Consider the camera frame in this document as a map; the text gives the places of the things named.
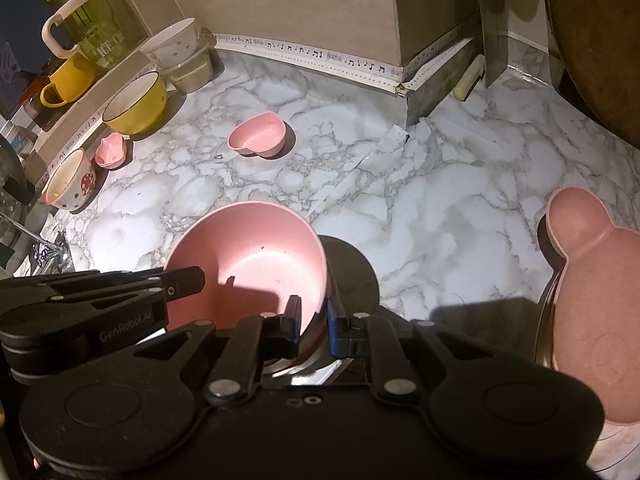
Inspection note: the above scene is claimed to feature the cream knife handle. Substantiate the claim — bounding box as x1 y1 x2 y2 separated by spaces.
452 55 487 101

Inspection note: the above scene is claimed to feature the pink bear-shaped plate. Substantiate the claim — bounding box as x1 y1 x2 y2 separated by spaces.
545 185 640 423

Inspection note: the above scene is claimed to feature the small pink flower dish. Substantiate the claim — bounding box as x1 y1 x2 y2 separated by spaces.
95 132 127 170

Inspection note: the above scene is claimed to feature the clear plastic container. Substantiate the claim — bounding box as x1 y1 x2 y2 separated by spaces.
165 42 213 95

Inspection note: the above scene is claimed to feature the green water jug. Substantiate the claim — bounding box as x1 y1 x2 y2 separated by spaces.
41 0 146 71

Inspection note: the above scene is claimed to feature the music note edge strip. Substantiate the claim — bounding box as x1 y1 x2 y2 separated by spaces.
212 12 483 96

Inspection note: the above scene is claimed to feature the yellow mug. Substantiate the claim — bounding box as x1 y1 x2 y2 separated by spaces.
39 54 98 109

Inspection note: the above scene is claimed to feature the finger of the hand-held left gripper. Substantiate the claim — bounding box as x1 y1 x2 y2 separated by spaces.
0 268 166 297
92 266 207 311

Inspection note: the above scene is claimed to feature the pink round bowl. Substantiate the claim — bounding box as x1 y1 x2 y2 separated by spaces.
162 201 331 351

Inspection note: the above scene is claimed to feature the round wooden cutting board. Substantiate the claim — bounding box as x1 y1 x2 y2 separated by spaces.
542 0 640 148

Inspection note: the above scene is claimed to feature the white patterned bowl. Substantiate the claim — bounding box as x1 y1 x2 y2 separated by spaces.
139 17 197 63

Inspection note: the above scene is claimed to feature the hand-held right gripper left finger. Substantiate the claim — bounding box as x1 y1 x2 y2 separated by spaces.
134 295 304 405

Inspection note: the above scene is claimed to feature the white bowl red mushroom print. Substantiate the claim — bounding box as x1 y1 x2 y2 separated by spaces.
40 147 98 212

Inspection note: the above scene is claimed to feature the yellow enamel bowl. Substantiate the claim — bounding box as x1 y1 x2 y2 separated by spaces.
101 71 168 136

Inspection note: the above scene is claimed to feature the pink heart-shaped dish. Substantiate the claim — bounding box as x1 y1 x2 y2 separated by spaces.
227 112 287 157

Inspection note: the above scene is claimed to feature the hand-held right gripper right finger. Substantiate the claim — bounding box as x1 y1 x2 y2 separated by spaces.
325 300 507 407

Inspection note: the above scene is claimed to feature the steel cleaver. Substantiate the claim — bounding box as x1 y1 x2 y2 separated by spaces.
472 0 546 90

